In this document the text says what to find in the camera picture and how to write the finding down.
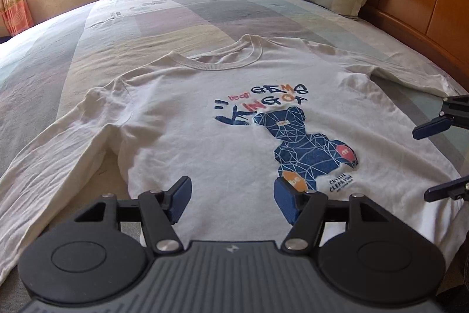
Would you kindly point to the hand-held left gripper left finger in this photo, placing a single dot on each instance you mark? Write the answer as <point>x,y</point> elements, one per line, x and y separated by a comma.
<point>181,198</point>

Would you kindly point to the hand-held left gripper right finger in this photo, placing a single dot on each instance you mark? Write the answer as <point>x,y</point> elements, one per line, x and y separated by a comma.
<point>285,202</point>

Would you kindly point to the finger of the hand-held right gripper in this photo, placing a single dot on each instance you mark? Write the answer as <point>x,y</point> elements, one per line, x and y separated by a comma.
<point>434,128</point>
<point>447,190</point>

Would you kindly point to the white printed sweatshirt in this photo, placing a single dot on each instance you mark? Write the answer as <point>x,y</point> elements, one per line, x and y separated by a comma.
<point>183,122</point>

